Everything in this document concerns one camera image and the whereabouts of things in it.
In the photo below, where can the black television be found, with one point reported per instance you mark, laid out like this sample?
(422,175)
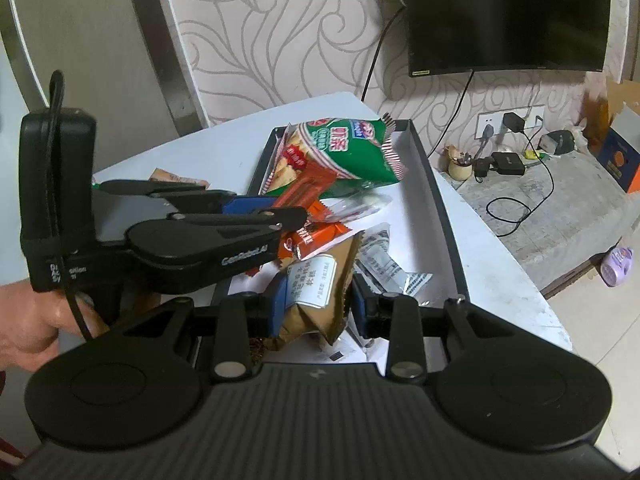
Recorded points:
(505,15)

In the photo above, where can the black tray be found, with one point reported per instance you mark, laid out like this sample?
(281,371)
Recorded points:
(417,230)

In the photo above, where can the clear snack packet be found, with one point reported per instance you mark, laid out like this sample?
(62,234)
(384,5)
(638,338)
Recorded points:
(357,206)

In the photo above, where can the small black plug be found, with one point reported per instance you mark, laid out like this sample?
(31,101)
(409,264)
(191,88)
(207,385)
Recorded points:
(482,167)

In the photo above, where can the orange snack packet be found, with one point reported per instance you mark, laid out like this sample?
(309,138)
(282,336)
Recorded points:
(316,210)
(315,240)

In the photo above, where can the grey device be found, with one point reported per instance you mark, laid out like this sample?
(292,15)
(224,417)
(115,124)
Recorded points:
(556,142)

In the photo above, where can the brown snack packet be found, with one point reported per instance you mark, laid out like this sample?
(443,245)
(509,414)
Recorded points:
(315,300)

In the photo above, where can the red sausage stick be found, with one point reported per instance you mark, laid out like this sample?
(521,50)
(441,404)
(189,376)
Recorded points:
(305,187)

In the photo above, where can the green snack packet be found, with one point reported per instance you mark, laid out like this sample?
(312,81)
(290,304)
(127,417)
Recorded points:
(340,152)

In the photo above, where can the silver snack packet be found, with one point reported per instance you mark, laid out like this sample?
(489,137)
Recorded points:
(390,272)

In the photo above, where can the purple bottle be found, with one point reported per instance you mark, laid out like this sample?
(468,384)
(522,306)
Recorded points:
(617,266)

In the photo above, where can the white wall outlet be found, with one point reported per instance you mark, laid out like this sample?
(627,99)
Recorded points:
(530,116)

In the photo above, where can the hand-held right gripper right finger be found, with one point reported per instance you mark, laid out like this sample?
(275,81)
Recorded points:
(361,310)

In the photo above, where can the brown cardboard box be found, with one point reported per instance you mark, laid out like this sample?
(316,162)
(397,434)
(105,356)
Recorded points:
(622,97)

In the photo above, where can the person's left hand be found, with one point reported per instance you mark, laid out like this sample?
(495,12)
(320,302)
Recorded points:
(25,325)

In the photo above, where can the grey stone ledge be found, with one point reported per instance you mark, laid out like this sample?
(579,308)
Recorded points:
(575,210)

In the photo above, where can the small brown wrapper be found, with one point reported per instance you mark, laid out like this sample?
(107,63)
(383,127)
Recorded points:
(175,176)

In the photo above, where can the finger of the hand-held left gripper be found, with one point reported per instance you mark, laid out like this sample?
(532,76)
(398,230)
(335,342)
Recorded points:
(235,219)
(245,206)

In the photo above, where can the beige cup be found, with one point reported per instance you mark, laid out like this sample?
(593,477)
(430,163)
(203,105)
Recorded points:
(460,167)

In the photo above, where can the black set-top box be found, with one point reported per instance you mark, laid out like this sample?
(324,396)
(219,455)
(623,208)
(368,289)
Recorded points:
(509,163)

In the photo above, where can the blue and orange cardboard box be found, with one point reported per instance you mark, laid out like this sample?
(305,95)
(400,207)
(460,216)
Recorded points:
(620,157)

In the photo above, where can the black power adapter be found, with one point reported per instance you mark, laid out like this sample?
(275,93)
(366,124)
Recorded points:
(512,122)

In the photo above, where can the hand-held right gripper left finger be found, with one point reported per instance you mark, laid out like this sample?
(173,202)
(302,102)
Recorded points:
(279,306)

